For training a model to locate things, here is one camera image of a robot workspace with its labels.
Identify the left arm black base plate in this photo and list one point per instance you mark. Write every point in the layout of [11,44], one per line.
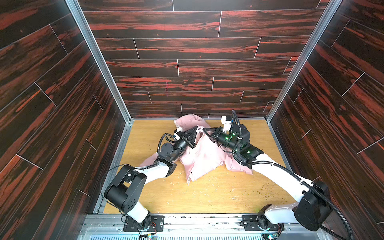
[152,223]

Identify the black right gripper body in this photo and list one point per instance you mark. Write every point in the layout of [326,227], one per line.
[216,135]

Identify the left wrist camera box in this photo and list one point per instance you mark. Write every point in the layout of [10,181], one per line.
[177,133]

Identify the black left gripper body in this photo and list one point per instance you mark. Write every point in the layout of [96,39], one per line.
[189,139]

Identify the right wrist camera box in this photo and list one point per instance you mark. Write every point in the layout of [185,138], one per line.
[227,122]

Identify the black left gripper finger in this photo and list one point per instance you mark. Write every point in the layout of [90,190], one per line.
[192,140]
[191,133]

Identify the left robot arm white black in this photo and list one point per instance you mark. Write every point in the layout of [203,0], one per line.
[126,188]

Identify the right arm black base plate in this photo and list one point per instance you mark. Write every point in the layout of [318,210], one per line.
[259,223]

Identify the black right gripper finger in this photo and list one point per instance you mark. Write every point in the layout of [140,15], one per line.
[212,131]
[213,137]

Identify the pink zip-up jacket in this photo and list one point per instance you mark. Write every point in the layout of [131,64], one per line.
[206,156]

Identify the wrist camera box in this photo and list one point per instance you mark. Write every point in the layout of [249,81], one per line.
[177,133]
[227,122]

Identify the aluminium front rail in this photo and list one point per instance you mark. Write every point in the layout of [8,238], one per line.
[191,227]

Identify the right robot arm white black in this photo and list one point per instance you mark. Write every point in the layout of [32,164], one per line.
[314,204]

